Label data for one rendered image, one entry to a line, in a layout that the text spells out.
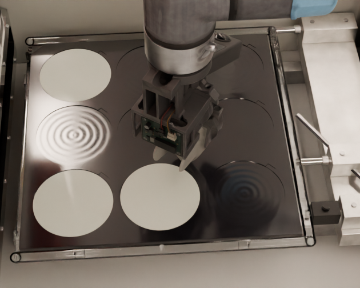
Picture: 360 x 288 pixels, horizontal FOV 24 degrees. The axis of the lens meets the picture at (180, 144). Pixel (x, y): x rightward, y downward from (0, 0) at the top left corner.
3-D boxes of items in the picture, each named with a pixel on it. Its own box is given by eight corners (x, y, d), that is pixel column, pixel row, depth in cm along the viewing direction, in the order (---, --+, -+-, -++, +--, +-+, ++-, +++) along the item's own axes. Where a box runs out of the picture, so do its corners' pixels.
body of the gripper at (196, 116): (131, 139, 99) (125, 70, 89) (166, 91, 103) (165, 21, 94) (187, 164, 96) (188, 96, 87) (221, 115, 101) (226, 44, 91)
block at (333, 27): (301, 44, 124) (304, 29, 121) (298, 27, 126) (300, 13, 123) (355, 41, 124) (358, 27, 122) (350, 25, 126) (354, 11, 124)
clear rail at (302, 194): (305, 249, 101) (306, 243, 100) (266, 30, 124) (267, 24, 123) (316, 248, 101) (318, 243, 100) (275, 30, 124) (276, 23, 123)
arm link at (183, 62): (166, -9, 90) (232, 16, 88) (166, 22, 94) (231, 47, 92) (130, 34, 86) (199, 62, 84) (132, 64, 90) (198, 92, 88)
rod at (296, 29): (271, 37, 124) (272, 30, 123) (270, 30, 124) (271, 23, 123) (302, 35, 124) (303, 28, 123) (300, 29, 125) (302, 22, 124)
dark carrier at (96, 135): (19, 251, 101) (19, 249, 100) (32, 46, 121) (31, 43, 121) (302, 236, 102) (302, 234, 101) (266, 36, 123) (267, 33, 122)
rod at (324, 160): (296, 170, 109) (297, 163, 108) (294, 161, 110) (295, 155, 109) (330, 168, 109) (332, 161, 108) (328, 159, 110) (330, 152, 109)
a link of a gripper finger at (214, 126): (182, 139, 104) (182, 94, 97) (188, 130, 105) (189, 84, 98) (215, 154, 103) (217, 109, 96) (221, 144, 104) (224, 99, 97)
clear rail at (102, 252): (10, 266, 100) (8, 260, 99) (11, 255, 101) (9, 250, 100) (316, 248, 101) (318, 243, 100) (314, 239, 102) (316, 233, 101)
